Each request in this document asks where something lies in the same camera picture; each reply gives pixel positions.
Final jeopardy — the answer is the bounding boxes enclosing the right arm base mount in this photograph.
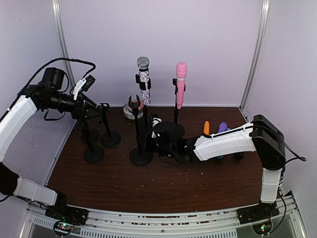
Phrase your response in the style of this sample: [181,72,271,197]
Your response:
[236,203,280,236]

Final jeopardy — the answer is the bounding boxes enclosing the blue microphone's black stand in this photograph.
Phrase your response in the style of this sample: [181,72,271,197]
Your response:
[98,103,121,147]

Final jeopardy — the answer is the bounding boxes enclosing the black microphone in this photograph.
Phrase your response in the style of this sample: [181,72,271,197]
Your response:
[235,152,244,160]

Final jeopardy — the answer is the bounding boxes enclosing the blue microphone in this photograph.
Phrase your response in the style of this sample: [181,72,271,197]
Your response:
[217,128,230,160]

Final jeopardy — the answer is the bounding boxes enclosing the front aluminium rail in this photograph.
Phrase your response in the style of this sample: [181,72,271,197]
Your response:
[24,190,305,238]

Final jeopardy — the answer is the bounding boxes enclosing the silver rhinestone microphone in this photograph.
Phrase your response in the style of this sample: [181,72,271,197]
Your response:
[136,56,151,106]

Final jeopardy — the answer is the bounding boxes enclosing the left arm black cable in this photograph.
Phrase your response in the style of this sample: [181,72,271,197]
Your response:
[14,57,97,100]

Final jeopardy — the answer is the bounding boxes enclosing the orange microphone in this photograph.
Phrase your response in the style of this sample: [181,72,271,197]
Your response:
[203,121,210,136]

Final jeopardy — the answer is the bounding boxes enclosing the purple microphone's black stand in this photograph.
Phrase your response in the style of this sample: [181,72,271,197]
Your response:
[77,121,100,144]

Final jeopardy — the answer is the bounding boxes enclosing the purple microphone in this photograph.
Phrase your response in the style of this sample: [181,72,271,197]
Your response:
[217,122,228,133]

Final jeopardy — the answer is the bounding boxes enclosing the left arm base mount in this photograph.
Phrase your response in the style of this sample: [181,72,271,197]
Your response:
[45,207,89,237]

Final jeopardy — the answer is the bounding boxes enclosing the left aluminium frame post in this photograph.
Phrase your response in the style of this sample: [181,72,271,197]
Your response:
[52,0,75,86]

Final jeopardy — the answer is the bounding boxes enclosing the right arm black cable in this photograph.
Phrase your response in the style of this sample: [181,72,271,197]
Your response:
[252,123,308,234]

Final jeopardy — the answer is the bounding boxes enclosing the rhinestone microphone's black stand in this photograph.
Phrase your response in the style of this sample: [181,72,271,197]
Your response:
[134,73,157,134]

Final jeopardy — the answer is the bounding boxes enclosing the aluminium frame post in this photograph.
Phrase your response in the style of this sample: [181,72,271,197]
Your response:
[52,0,75,86]
[239,0,270,112]

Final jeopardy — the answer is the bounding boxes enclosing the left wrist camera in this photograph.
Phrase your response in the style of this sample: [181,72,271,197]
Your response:
[72,75,96,100]

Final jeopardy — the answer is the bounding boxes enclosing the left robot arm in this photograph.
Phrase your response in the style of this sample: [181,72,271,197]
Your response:
[0,67,97,220]

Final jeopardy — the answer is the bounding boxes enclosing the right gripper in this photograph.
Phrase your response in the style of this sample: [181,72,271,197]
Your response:
[138,134,175,160]

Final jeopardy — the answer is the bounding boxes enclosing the right aluminium frame post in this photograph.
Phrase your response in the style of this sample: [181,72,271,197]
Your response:
[239,0,270,112]

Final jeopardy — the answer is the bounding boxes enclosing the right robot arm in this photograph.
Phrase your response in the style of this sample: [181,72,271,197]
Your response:
[143,115,286,219]

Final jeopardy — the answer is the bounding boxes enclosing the pink microphone's black stand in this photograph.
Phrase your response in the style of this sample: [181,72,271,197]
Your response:
[173,78,185,136]

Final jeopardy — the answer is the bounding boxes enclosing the pink microphone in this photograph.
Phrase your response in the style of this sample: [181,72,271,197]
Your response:
[176,61,187,110]

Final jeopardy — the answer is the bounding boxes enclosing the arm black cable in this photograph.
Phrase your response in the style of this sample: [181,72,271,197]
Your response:
[252,123,308,234]
[14,57,97,100]

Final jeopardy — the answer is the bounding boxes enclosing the orange microphone's black stand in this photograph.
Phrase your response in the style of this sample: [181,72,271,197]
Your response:
[128,95,153,166]

